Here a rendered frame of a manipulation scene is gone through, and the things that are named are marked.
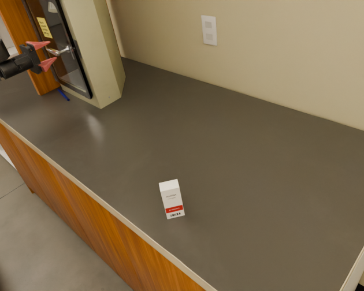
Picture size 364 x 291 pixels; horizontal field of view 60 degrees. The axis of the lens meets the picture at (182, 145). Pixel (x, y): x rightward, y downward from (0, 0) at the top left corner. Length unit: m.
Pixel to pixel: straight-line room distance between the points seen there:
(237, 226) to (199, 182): 0.18
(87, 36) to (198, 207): 0.76
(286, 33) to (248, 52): 0.17
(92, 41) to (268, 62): 0.66
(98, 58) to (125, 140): 0.36
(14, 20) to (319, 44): 1.18
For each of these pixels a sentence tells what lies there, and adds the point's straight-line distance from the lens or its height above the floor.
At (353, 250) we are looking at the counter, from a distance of 0.82.
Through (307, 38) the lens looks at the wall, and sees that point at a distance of 1.12.
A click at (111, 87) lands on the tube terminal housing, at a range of 1.37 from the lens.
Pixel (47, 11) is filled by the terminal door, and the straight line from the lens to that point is 1.31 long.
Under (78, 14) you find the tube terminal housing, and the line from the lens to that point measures 1.24.
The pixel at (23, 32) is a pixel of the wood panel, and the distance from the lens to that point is 1.57.
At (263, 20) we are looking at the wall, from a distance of 1.18.
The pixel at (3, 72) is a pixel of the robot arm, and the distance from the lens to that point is 1.26.
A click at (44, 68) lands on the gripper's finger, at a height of 1.16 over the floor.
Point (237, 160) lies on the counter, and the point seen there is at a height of 0.94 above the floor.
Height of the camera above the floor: 1.60
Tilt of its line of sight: 39 degrees down
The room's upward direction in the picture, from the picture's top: 10 degrees counter-clockwise
